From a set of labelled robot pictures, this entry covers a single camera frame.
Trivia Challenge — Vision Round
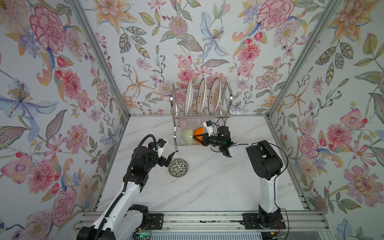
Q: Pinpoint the brown rimmed plate right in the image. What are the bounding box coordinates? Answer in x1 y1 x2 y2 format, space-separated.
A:
209 78 222 115

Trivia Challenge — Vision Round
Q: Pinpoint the white plate left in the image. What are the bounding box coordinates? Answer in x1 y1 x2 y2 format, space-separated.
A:
185 80 194 115

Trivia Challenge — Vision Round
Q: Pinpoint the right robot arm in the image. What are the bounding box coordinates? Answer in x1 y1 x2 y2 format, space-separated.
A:
191 126 283 229

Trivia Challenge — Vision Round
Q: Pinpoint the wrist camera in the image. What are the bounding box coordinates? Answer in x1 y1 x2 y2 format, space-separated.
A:
203 121 218 137
156 139 167 158

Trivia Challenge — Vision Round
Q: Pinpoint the chrome two-tier dish rack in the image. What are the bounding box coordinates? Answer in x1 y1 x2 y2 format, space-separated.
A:
170 82 234 152

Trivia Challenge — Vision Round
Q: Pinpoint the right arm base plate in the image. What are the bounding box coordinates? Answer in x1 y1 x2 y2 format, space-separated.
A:
242 212 287 230

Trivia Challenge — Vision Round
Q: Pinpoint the patterned plate middle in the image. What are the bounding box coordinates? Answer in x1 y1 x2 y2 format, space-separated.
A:
197 78 207 115

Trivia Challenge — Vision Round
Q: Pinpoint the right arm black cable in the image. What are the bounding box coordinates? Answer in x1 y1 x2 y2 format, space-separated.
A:
209 116 290 240

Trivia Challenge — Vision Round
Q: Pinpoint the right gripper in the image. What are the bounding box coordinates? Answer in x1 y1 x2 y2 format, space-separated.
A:
195 132 224 149

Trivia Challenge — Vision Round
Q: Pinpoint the orange bowl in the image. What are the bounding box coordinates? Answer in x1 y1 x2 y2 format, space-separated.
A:
193 127 204 145

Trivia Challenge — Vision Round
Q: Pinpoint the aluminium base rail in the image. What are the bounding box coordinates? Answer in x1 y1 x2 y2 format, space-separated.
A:
72 210 331 233

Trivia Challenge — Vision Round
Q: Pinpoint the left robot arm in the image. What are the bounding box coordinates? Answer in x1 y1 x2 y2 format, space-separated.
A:
76 143 175 240

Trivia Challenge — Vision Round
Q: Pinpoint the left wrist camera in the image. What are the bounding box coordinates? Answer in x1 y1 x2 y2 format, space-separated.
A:
156 139 167 158

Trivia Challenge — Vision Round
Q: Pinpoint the red patterned bowl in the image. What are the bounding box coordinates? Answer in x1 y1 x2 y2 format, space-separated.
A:
168 159 189 178

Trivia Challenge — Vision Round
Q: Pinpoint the pale green bowl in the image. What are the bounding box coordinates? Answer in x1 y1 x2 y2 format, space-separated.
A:
182 128 194 145

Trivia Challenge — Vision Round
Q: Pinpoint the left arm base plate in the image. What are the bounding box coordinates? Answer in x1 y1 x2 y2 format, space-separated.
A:
135 214 164 231

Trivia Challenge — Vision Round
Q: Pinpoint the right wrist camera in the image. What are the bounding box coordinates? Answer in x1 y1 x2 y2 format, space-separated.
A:
203 121 218 137

